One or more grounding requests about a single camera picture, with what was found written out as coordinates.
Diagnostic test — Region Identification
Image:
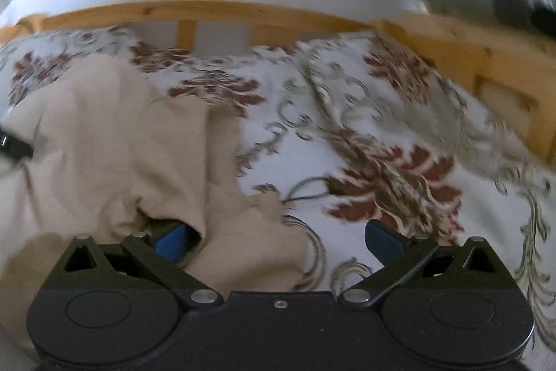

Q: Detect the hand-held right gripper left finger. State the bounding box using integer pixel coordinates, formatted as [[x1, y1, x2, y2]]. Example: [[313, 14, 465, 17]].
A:
[[56, 223, 223, 306]]

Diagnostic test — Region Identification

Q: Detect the floral bedsheet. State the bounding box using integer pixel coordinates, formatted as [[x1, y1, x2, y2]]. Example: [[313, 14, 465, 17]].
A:
[[235, 84, 556, 358]]

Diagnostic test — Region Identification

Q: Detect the beige hooded jacket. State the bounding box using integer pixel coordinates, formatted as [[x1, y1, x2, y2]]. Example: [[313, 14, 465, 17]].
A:
[[0, 56, 313, 371]]

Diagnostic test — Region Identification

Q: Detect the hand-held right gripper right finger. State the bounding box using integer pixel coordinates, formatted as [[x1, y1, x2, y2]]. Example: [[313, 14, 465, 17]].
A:
[[338, 220, 500, 307]]

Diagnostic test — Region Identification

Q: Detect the wooden bed frame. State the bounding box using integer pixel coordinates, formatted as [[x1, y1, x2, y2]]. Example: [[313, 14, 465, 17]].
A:
[[0, 0, 556, 163]]

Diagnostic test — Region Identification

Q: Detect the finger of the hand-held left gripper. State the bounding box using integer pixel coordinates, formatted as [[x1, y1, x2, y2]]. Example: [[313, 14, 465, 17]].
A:
[[0, 130, 34, 161]]

